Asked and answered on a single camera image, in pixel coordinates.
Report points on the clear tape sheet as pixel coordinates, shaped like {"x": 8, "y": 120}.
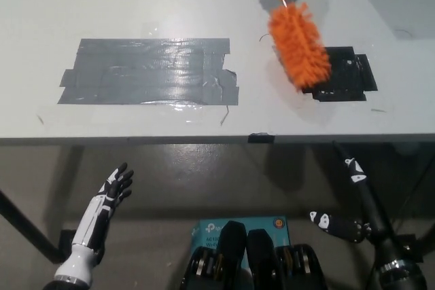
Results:
{"x": 136, "y": 115}

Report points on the orange fluffy duster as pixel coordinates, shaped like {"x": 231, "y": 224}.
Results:
{"x": 299, "y": 49}

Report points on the black slanted table leg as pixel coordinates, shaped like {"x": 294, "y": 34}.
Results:
{"x": 427, "y": 230}
{"x": 23, "y": 223}

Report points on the small black tape strip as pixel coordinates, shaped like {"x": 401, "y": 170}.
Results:
{"x": 261, "y": 138}

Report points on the black tape patch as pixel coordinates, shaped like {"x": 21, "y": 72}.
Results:
{"x": 350, "y": 76}

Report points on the black robot legs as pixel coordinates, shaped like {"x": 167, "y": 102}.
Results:
{"x": 261, "y": 256}

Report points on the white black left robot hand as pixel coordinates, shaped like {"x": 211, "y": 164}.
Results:
{"x": 93, "y": 222}

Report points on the teal router box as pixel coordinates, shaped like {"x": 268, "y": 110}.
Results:
{"x": 210, "y": 232}

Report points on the grey duct tape patch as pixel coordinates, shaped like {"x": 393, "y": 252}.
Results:
{"x": 149, "y": 72}

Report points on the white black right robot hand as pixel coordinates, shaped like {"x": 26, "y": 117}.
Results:
{"x": 374, "y": 215}

